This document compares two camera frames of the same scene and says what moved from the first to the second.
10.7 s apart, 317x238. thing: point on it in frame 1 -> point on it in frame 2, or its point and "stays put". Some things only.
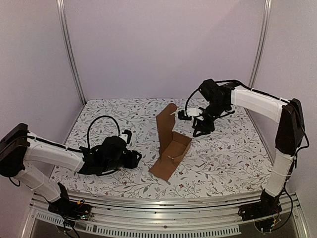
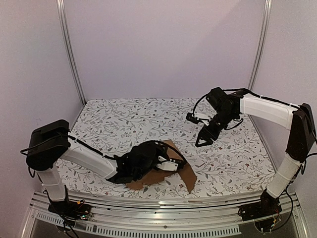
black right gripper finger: x=196 y=124 -> x=203 y=131
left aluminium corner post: x=65 y=27 stays put
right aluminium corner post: x=262 y=43 stays put
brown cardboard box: x=172 y=145 -> x=188 y=175
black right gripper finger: x=197 y=132 -> x=209 y=142
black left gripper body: x=132 y=163 -> x=160 y=151
